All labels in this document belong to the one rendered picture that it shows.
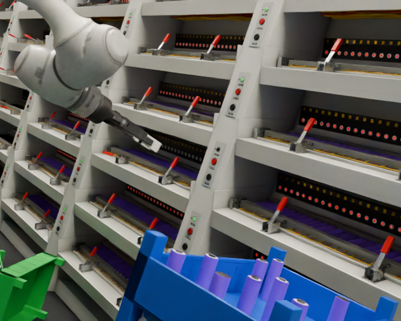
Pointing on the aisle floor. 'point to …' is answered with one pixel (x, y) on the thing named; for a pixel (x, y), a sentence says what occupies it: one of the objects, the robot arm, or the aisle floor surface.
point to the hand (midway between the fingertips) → (147, 141)
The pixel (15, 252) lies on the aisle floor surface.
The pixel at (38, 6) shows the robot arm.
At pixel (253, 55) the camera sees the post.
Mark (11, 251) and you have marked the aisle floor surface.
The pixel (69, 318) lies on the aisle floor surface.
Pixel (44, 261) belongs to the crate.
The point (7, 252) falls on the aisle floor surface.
